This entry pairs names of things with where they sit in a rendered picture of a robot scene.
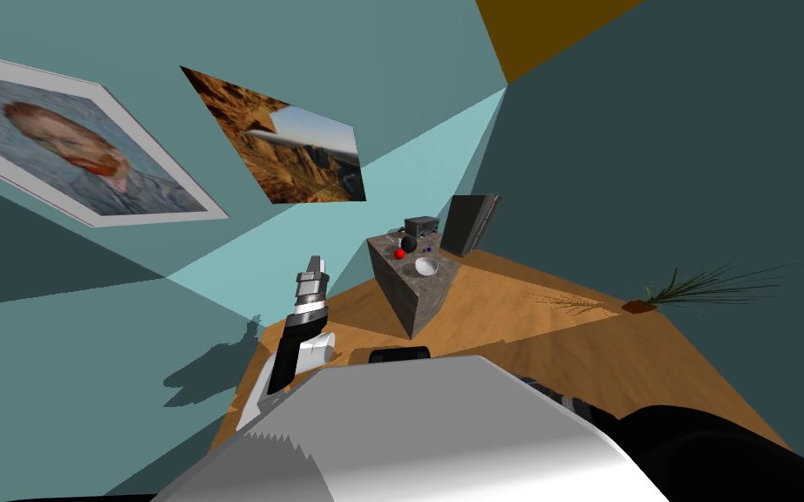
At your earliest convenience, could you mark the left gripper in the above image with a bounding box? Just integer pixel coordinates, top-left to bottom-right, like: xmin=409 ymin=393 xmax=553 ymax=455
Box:
xmin=294 ymin=254 xmax=331 ymax=302

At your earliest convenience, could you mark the grey stone table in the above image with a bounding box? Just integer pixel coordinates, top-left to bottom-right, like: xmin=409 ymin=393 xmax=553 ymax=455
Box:
xmin=365 ymin=232 xmax=463 ymax=342

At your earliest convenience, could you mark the dark grey box appliance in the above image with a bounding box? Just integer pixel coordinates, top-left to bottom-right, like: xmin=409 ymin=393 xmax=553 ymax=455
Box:
xmin=403 ymin=215 xmax=441 ymax=239

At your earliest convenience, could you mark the desert landscape picture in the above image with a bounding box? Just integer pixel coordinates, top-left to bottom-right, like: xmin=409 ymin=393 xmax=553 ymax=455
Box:
xmin=179 ymin=65 xmax=368 ymax=206

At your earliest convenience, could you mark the black cabinet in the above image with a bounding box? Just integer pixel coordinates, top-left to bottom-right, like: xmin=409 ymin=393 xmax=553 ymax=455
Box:
xmin=438 ymin=193 xmax=504 ymax=260

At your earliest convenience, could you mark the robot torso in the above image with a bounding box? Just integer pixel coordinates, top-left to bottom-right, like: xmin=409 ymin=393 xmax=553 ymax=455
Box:
xmin=150 ymin=345 xmax=670 ymax=502

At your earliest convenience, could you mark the framed portrait painting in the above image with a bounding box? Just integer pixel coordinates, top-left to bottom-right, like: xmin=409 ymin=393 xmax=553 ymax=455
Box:
xmin=0 ymin=48 xmax=231 ymax=230

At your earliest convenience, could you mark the green potted plant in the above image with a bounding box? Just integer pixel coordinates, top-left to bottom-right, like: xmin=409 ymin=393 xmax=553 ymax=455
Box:
xmin=620 ymin=260 xmax=797 ymax=315

